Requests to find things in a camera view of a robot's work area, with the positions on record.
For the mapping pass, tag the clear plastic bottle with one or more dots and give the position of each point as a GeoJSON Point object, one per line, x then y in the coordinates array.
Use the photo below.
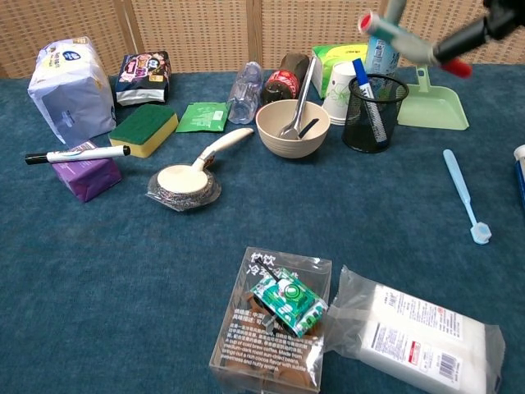
{"type": "Point", "coordinates": [245, 94]}

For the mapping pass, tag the beige bowl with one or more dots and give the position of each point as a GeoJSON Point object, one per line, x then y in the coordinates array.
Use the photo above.
{"type": "Point", "coordinates": [287, 145]}

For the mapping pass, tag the cola bottle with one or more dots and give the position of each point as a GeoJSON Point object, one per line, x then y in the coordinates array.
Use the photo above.
{"type": "Point", "coordinates": [283, 82]}

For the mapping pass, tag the green sachet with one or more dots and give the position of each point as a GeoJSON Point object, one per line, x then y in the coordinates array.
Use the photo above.
{"type": "Point", "coordinates": [203, 117]}

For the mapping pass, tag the purple box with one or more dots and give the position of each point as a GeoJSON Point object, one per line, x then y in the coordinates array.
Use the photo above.
{"type": "Point", "coordinates": [88, 176]}

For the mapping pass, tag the clear plastic coffee box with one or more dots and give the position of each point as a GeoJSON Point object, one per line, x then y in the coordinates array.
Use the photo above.
{"type": "Point", "coordinates": [246, 328]}

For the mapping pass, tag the green yellow sponge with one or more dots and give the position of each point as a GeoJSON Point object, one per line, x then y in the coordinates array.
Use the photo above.
{"type": "Point", "coordinates": [141, 123]}

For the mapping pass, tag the white lavender tissue pack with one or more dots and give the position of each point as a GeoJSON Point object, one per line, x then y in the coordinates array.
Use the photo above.
{"type": "Point", "coordinates": [69, 90]}

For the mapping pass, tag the wicker folding screen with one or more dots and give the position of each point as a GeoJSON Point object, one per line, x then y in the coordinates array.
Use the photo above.
{"type": "Point", "coordinates": [197, 33]}

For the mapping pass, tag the blue drink can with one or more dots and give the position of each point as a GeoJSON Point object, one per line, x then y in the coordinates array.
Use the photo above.
{"type": "Point", "coordinates": [379, 55]}

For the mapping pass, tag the light blue toothbrush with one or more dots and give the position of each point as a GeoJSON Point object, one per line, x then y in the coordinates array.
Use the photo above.
{"type": "Point", "coordinates": [459, 180]}

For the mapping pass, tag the green toy tank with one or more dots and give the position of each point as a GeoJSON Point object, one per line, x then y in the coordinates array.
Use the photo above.
{"type": "Point", "coordinates": [287, 299]}

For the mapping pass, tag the light green dustpan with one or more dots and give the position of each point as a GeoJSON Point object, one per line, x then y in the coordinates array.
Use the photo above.
{"type": "Point", "coordinates": [430, 106]}

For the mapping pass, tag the blue-capped marker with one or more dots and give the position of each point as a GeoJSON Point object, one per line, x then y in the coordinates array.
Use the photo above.
{"type": "Point", "coordinates": [361, 76]}

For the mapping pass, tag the black mesh pen holder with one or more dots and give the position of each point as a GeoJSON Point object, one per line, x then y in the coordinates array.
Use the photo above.
{"type": "Point", "coordinates": [361, 135]}

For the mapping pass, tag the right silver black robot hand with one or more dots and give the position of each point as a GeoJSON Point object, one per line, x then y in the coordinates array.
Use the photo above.
{"type": "Point", "coordinates": [467, 39]}

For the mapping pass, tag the black-capped white marker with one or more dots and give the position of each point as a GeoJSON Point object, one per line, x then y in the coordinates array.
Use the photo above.
{"type": "Point", "coordinates": [82, 155]}

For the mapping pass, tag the white paper cup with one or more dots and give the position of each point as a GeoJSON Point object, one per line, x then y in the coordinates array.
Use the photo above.
{"type": "Point", "coordinates": [338, 94]}

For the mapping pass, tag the green tissue box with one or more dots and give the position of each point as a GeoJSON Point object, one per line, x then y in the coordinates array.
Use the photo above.
{"type": "Point", "coordinates": [328, 61]}

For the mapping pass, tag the dark snack bag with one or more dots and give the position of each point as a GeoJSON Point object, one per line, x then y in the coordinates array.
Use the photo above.
{"type": "Point", "coordinates": [141, 78]}

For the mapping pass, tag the metal spoon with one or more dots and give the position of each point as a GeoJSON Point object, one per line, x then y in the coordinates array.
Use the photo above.
{"type": "Point", "coordinates": [302, 102]}

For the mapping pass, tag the blue white tube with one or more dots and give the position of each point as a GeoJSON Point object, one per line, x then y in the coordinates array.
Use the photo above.
{"type": "Point", "coordinates": [521, 172]}

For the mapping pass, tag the red-capped white marker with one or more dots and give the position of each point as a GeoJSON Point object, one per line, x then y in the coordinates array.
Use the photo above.
{"type": "Point", "coordinates": [410, 41]}

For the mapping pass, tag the white wipes plastic pack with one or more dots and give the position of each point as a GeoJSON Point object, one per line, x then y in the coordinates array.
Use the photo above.
{"type": "Point", "coordinates": [410, 336]}

